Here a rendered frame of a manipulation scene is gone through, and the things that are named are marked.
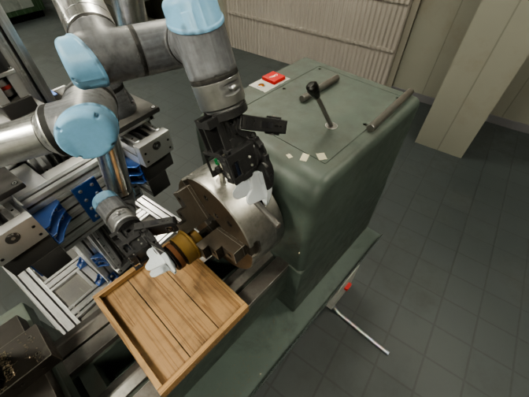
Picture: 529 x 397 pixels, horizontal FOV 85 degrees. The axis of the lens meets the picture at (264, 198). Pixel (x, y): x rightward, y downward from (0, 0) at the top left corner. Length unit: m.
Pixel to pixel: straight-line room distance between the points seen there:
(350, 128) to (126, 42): 0.61
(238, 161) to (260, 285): 0.57
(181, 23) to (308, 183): 0.44
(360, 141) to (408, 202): 1.77
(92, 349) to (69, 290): 1.01
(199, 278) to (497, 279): 1.97
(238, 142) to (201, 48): 0.15
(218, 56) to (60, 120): 0.39
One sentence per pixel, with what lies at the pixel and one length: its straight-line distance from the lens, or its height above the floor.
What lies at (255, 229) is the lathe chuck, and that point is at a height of 1.16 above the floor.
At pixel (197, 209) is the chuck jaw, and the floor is 1.15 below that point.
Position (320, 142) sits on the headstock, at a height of 1.25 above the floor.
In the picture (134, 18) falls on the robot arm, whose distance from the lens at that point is 1.01.
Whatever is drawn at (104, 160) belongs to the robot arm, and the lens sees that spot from 0.97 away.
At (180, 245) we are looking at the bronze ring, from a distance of 0.77.
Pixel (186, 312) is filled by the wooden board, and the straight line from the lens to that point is 0.94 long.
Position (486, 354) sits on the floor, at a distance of 2.16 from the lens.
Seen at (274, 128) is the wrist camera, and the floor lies 1.44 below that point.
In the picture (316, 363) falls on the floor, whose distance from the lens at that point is 1.81.
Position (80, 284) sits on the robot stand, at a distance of 1.99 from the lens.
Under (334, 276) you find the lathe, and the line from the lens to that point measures 1.39.
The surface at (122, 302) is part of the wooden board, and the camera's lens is 1.02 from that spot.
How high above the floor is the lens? 1.74
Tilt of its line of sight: 48 degrees down
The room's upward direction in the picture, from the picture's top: straight up
